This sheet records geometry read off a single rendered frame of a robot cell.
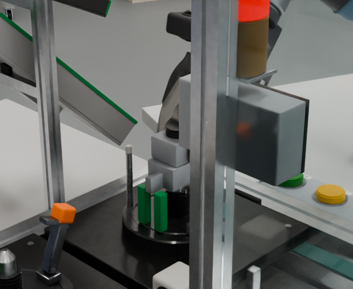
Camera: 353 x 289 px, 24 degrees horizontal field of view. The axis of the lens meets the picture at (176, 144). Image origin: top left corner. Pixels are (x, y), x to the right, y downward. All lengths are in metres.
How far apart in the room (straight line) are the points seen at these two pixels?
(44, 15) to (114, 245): 0.30
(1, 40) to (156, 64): 3.45
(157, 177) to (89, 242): 0.12
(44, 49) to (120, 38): 3.89
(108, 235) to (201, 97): 0.37
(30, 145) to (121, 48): 3.25
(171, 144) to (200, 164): 0.24
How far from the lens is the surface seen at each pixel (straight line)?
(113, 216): 1.09
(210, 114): 0.71
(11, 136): 1.60
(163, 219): 1.00
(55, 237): 0.91
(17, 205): 1.36
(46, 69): 1.09
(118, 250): 1.01
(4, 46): 1.09
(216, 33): 0.68
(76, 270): 0.98
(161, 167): 0.99
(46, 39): 1.08
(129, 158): 1.03
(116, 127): 1.22
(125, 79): 4.30
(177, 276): 0.93
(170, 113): 1.02
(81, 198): 1.15
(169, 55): 4.65
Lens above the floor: 1.51
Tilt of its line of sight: 25 degrees down
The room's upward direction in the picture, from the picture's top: straight up
